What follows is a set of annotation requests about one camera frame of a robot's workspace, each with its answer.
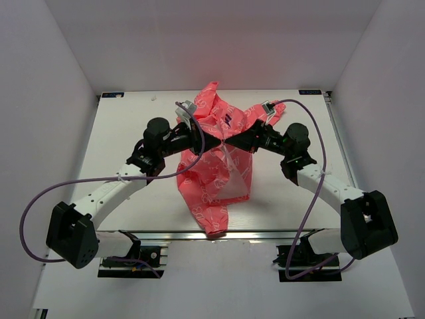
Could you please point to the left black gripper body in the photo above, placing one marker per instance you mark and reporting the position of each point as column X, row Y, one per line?
column 184, row 140

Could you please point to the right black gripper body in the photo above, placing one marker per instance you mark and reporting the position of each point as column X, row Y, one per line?
column 270, row 140

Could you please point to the pink patterned jacket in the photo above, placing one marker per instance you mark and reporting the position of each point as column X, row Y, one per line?
column 223, row 175

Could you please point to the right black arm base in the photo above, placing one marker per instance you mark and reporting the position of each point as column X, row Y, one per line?
column 302, row 260

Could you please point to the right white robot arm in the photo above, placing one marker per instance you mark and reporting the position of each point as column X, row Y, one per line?
column 366, row 223

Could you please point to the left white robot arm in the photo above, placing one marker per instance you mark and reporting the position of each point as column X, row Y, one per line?
column 73, row 230

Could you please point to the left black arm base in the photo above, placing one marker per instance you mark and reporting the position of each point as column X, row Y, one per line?
column 155, row 256

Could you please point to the right blue corner label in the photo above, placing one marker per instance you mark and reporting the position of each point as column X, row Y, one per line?
column 309, row 92

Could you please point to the blue corner label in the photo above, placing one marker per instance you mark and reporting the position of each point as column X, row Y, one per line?
column 309, row 92
column 112, row 95

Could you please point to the left blue corner label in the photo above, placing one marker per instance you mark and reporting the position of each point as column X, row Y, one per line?
column 112, row 95

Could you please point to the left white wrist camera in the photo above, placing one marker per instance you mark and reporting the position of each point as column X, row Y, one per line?
column 185, row 111

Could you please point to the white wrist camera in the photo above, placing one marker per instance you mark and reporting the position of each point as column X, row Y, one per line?
column 270, row 111
column 185, row 111

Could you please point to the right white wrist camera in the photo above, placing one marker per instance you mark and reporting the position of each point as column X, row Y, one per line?
column 270, row 111

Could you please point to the aluminium table frame rail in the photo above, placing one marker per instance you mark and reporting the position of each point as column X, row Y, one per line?
column 275, row 203

